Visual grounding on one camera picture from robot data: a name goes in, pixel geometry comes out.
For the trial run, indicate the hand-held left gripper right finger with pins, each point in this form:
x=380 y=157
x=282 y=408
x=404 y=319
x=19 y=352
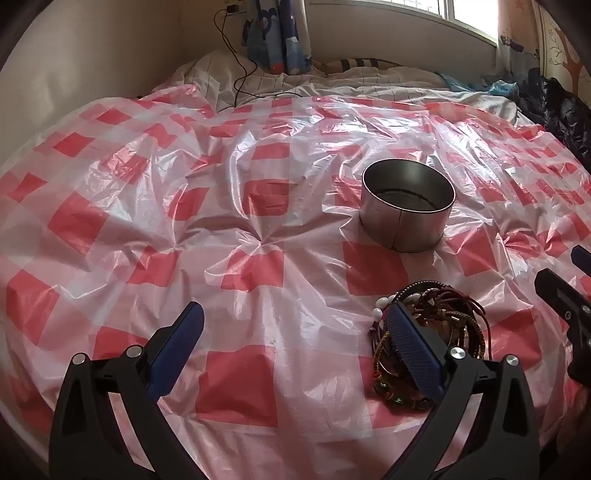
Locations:
x=413 y=350

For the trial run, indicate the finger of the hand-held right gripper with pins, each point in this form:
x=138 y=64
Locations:
x=561 y=295
x=582 y=258

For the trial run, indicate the window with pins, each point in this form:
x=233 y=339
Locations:
x=461 y=9

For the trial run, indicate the brown tree wall sticker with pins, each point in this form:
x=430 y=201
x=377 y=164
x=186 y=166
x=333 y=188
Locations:
x=575 y=69

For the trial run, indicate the red white checked plastic sheet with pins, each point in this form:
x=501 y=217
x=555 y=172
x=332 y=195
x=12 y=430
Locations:
x=277 y=230

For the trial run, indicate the blue cartoon curtain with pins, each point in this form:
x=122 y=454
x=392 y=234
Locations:
x=277 y=37

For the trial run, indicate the round metal tin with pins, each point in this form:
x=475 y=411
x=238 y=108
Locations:
x=401 y=228

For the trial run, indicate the black puffer jacket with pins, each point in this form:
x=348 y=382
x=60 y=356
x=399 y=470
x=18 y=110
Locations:
x=563 y=115

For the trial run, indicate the striped pillow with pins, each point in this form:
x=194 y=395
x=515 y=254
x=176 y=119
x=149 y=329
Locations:
x=360 y=64

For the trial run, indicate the black charger plug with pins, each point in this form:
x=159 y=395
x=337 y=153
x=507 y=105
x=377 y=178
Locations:
x=232 y=8

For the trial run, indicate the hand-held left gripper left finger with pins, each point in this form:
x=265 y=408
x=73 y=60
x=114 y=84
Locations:
x=178 y=350

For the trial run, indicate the white cartoon print curtain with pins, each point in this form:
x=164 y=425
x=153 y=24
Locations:
x=512 y=50

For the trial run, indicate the blue plastic bag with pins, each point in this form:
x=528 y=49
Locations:
x=501 y=87

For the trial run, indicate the white checked bedsheet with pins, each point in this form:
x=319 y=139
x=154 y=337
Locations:
x=207 y=69

